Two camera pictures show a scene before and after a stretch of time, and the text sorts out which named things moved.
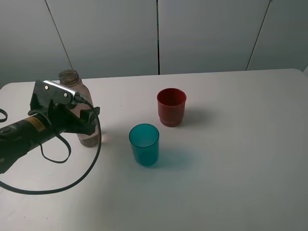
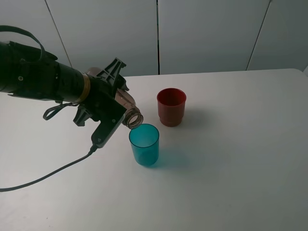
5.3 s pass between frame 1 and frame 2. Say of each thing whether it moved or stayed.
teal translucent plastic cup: stayed
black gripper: moved
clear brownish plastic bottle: moved
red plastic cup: stayed
